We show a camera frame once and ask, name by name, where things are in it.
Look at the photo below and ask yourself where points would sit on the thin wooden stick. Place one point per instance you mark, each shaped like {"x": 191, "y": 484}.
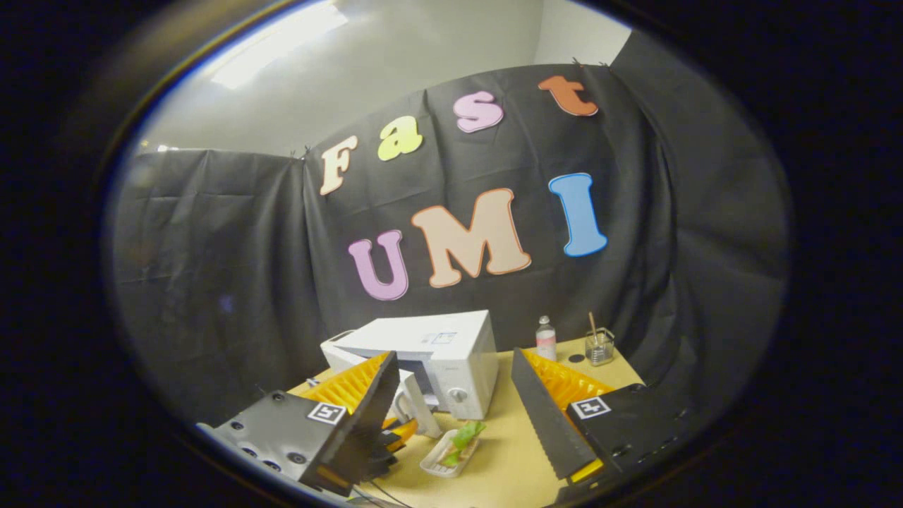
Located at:
{"x": 593, "y": 326}

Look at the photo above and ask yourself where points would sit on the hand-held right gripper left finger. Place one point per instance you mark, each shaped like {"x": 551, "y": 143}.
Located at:
{"x": 370, "y": 423}

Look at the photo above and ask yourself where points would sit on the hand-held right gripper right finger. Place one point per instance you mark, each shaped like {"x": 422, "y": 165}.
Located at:
{"x": 547, "y": 423}

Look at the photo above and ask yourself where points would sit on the small glass jar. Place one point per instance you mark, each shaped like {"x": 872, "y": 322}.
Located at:
{"x": 600, "y": 351}

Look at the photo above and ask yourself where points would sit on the white tray with green lettuce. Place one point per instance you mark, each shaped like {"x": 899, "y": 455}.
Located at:
{"x": 451, "y": 458}

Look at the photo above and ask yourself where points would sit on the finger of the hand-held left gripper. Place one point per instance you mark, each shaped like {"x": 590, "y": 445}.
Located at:
{"x": 403, "y": 430}

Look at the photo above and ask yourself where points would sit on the black backdrop cloth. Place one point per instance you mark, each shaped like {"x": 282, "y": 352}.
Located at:
{"x": 211, "y": 268}

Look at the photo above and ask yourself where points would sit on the small clear plastic bottle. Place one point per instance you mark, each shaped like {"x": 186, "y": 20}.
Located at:
{"x": 546, "y": 342}

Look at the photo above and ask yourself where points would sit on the white microwave oven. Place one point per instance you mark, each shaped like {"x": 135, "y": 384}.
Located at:
{"x": 451, "y": 346}

